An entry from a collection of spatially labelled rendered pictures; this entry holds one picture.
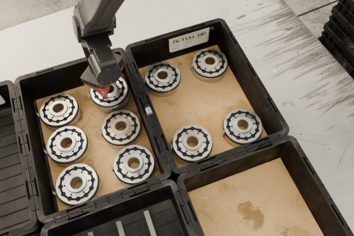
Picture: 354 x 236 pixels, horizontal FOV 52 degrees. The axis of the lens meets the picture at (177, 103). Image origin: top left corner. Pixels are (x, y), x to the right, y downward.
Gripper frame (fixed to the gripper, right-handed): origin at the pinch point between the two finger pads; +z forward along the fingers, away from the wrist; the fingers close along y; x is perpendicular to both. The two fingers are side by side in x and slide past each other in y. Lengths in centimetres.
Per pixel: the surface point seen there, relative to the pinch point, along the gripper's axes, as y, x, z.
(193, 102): 8.4, -21.4, 6.4
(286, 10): 68, -35, 19
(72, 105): -7.4, 7.5, 3.1
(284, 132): 4.0, -46.5, -3.1
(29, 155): -25.7, 5.4, -3.6
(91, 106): -4.2, 4.4, 6.1
